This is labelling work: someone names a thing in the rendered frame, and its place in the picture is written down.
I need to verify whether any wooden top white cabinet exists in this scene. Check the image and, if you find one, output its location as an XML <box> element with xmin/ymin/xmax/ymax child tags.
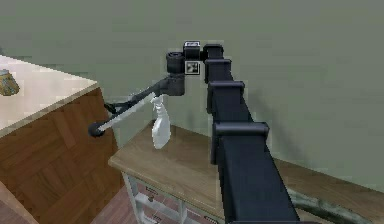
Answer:
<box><xmin>107</xmin><ymin>120</ymin><xmax>384</xmax><ymax>224</ymax></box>

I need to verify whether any white top wooden counter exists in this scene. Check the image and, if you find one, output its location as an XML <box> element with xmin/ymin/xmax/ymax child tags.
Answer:
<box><xmin>0</xmin><ymin>54</ymin><xmax>125</xmax><ymax>224</ymax></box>

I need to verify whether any white spray bottle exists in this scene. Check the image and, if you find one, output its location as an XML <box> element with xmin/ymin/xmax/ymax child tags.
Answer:
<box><xmin>150</xmin><ymin>94</ymin><xmax>172</xmax><ymax>150</ymax></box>

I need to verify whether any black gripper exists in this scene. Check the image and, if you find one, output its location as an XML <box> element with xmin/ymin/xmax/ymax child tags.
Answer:
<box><xmin>87</xmin><ymin>51</ymin><xmax>186</xmax><ymax>138</ymax></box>

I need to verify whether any grey curved pipe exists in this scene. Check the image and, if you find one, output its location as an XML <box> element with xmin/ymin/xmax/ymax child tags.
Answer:
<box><xmin>287</xmin><ymin>188</ymin><xmax>372</xmax><ymax>224</ymax></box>

